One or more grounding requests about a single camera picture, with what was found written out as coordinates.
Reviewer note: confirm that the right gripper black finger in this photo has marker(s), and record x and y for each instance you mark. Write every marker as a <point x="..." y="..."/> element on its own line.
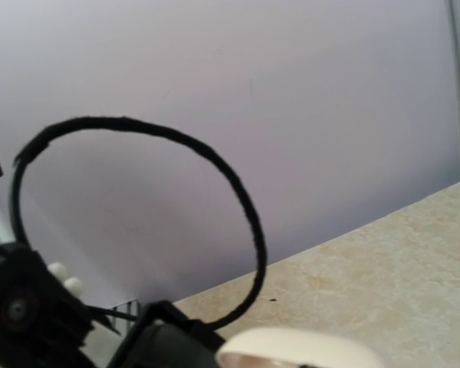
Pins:
<point x="163" y="336"/>

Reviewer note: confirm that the white earbud charging case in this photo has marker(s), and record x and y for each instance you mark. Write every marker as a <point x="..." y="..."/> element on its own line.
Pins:
<point x="287" y="347"/>

